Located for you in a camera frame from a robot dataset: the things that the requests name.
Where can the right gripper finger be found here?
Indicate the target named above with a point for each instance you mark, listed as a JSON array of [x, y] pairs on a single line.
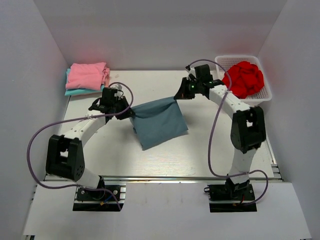
[[185, 85], [182, 95]]

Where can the white plastic basket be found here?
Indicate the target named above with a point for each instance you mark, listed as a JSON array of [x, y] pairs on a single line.
[[265, 94]]

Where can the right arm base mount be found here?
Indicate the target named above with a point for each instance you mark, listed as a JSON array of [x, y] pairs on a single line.
[[222, 201]]

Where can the folded pink t-shirt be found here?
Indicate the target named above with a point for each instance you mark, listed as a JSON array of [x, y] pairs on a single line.
[[85, 76]]

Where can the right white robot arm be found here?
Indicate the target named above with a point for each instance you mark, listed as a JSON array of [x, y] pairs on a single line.
[[247, 123]]

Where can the blue-grey t-shirt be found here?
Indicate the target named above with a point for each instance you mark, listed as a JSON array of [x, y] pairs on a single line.
[[158, 121]]

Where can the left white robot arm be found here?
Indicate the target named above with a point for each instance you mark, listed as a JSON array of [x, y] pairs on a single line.
[[65, 153]]

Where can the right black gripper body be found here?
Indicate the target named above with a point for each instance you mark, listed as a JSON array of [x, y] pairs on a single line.
[[194, 87]]

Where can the folded peach t-shirt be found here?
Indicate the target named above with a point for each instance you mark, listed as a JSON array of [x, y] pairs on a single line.
[[105, 76]]

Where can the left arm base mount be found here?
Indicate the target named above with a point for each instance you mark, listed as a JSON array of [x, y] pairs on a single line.
[[101, 201]]

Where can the folded teal t-shirt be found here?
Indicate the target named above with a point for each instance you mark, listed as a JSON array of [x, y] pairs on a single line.
[[79, 91]]

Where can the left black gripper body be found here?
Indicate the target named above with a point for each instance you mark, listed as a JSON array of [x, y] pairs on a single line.
[[117, 105]]

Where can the crumpled red t-shirt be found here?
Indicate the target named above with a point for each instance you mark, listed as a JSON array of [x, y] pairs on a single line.
[[246, 79]]

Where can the aluminium rail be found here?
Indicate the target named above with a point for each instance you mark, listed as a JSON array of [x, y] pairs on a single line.
[[164, 178]]

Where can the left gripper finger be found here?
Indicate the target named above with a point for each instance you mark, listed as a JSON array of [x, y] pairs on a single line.
[[128, 114], [123, 103]]

